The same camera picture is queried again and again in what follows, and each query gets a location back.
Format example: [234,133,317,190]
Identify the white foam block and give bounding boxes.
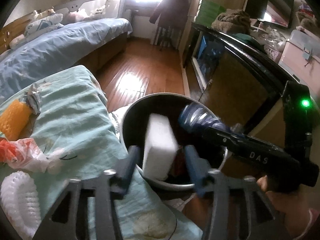
[142,113,179,181]

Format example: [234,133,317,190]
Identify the blue clear plastic wrapper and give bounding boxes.
[178,102,245,138]

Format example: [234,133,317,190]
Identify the orange ribbed foam sleeve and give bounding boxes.
[1,100,32,141]

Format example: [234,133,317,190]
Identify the person's right hand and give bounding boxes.
[257,176,311,238]

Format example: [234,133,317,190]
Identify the black glossy cabinet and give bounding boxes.
[183,22,294,134]

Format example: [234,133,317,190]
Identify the red and white plastic bag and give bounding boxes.
[1,138,66,174]

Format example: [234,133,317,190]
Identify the pink storage box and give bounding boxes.
[279,30,319,83]

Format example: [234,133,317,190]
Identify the crumpled silver foil wrapper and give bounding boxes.
[23,83,42,115]

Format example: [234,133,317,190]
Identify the blue quilt on bed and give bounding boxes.
[1,18,132,102]

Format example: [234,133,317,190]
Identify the brown folded blanket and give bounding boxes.
[211,10,251,34]

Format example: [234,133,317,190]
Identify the television screen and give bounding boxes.
[245,0,295,28]

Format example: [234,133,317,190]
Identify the green stacked boxes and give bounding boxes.
[196,0,226,21]

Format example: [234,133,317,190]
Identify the dark hanging coat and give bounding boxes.
[149,0,189,30]

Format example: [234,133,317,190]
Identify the patterned pillow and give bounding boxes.
[24,14,63,37]

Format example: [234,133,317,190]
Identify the wooden headboard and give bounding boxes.
[0,13,32,53]

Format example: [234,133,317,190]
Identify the plush toy on bed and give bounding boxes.
[30,7,55,21]

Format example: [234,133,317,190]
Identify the grey crib rail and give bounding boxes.
[54,0,125,25]

